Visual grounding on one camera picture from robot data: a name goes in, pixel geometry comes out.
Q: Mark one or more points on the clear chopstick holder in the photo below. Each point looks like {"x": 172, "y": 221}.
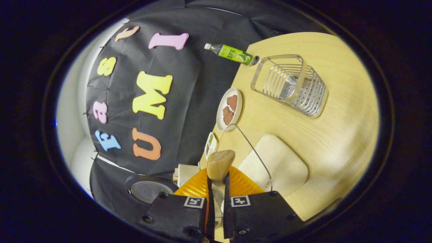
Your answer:
{"x": 303, "y": 94}

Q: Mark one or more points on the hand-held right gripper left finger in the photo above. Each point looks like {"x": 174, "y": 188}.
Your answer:
{"x": 175, "y": 216}

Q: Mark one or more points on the green tea bottle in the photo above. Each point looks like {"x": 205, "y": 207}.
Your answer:
{"x": 233, "y": 54}

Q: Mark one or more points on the clear box of white rice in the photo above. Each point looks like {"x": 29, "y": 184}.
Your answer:
{"x": 276, "y": 162}

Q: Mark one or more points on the dark grey rice cooker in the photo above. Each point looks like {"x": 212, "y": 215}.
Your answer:
{"x": 148, "y": 190}

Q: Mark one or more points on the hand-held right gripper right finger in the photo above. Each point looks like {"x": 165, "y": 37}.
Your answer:
{"x": 260, "y": 216}

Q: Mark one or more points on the small white side dish tray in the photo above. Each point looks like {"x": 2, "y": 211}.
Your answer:
{"x": 210, "y": 145}

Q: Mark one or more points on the white round plate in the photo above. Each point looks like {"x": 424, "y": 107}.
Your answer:
{"x": 236, "y": 116}

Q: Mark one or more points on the wooden spoon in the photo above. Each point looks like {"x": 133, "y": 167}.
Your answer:
{"x": 220, "y": 163}

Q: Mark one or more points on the brown meat piece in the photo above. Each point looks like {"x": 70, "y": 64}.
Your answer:
{"x": 228, "y": 115}
{"x": 232, "y": 102}

